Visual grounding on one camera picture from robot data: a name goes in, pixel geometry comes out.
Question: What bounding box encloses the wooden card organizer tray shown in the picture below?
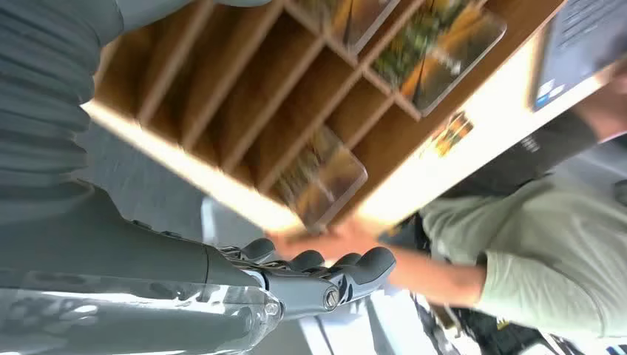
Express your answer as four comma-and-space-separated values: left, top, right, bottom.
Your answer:
92, 0, 564, 232

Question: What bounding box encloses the person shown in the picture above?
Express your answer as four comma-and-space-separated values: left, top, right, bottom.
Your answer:
377, 58, 627, 344

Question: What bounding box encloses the grey laptop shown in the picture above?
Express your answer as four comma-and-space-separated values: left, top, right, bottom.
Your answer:
529, 0, 627, 114

